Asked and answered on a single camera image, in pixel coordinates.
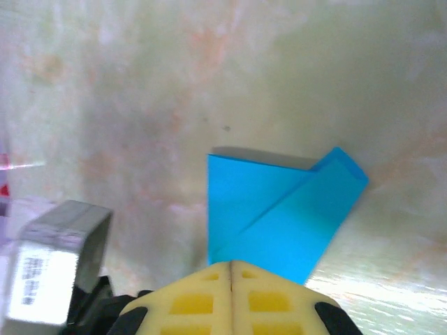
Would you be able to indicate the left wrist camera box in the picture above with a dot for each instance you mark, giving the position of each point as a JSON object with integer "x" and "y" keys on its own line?
{"x": 45, "y": 272}

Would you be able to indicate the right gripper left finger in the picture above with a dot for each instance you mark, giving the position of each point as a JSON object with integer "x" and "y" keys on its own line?
{"x": 192, "y": 307}

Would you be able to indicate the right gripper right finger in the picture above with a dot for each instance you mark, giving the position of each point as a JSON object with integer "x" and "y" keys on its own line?
{"x": 272, "y": 307}

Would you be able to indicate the blue square paper sheet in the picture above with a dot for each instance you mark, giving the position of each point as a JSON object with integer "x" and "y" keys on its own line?
{"x": 279, "y": 216}

